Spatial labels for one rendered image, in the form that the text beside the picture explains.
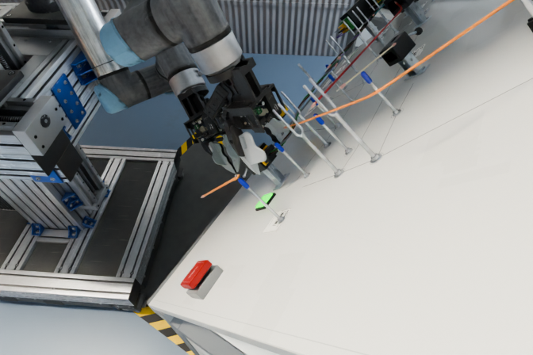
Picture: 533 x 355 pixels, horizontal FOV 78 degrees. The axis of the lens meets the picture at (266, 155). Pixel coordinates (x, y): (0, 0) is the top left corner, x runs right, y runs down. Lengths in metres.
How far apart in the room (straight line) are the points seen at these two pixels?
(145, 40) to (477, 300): 0.50
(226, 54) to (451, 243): 0.39
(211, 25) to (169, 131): 1.98
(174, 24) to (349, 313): 0.43
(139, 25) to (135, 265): 1.29
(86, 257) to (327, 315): 1.56
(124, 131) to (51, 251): 1.03
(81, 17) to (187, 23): 0.39
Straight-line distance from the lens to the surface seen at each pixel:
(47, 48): 1.37
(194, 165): 2.20
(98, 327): 1.88
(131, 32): 0.56
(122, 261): 1.69
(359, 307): 0.30
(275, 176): 0.70
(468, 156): 0.36
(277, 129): 0.65
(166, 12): 0.52
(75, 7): 0.87
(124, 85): 0.86
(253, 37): 3.08
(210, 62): 0.52
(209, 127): 0.73
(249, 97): 0.54
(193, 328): 0.91
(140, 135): 2.49
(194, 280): 0.58
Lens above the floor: 1.67
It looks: 49 degrees down
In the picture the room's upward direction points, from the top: straight up
